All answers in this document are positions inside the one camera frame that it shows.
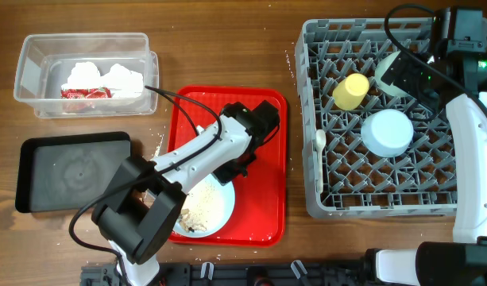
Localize white plastic spoon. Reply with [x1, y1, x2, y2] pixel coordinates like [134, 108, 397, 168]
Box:
[315, 129, 327, 193]

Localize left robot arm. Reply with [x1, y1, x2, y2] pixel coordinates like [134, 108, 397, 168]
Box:
[91, 101, 280, 285]

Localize white napkin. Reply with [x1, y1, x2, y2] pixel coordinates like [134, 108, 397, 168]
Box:
[60, 62, 144, 99]

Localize black plastic tray bin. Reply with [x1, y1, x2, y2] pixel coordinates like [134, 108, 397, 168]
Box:
[15, 132, 132, 213]

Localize clear plastic bin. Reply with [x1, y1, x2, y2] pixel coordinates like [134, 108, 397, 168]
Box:
[14, 33, 159, 118]

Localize food scraps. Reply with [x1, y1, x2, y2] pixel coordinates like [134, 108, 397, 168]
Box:
[178, 178, 224, 234]

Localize red snack wrapper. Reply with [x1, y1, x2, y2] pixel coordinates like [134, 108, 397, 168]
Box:
[60, 87, 111, 99]

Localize grey dishwasher rack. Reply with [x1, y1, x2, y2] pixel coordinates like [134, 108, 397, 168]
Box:
[295, 17, 458, 218]

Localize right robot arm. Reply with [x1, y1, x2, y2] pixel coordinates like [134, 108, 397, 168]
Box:
[365, 6, 487, 285]

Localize light blue plate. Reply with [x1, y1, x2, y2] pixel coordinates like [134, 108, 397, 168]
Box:
[173, 175, 235, 238]

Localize yellow plastic cup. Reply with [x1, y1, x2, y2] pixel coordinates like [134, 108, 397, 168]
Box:
[332, 73, 370, 110]

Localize green plastic bowl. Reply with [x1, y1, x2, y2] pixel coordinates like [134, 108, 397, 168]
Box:
[374, 52, 409, 97]

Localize red serving tray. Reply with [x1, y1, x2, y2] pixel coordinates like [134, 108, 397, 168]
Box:
[169, 85, 288, 247]

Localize light blue bowl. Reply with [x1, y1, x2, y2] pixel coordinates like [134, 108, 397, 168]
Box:
[361, 109, 414, 157]

